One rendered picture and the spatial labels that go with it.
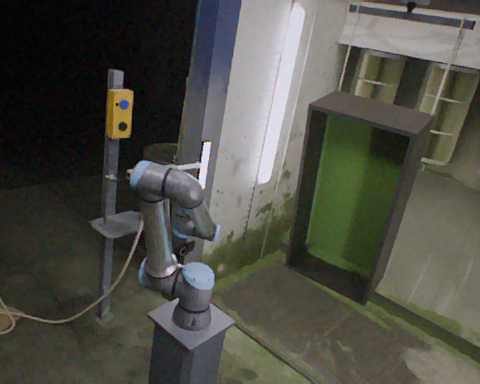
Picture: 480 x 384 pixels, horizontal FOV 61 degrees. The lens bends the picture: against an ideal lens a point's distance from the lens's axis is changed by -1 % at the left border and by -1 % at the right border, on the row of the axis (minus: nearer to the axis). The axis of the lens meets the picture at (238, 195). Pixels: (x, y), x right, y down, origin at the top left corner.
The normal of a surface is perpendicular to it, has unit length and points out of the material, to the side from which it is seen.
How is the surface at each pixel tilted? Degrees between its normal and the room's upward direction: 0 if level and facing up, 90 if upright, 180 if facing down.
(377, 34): 90
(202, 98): 90
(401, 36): 90
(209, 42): 90
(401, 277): 57
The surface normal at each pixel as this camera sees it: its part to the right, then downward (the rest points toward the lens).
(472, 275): -0.45, -0.34
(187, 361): 0.07, 0.40
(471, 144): -0.65, 0.19
